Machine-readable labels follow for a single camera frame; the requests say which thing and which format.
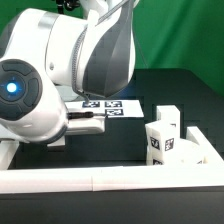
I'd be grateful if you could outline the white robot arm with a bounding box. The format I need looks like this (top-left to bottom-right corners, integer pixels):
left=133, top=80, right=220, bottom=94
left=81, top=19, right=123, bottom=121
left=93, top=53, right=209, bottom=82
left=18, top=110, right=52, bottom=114
left=0, top=0, right=135, bottom=144

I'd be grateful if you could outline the white marker sheet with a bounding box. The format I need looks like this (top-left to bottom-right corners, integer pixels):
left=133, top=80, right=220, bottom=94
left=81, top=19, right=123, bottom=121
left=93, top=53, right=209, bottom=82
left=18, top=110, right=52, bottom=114
left=66, top=100, right=144, bottom=118

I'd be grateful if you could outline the white U-shaped fence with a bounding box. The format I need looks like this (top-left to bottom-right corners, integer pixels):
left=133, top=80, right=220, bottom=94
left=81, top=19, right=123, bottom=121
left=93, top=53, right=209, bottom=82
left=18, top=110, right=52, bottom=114
left=0, top=126, right=224, bottom=194

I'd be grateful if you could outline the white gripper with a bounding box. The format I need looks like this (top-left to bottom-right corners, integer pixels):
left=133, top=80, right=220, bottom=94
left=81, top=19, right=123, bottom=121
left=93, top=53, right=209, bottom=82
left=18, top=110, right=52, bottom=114
left=0, top=111, right=108, bottom=142

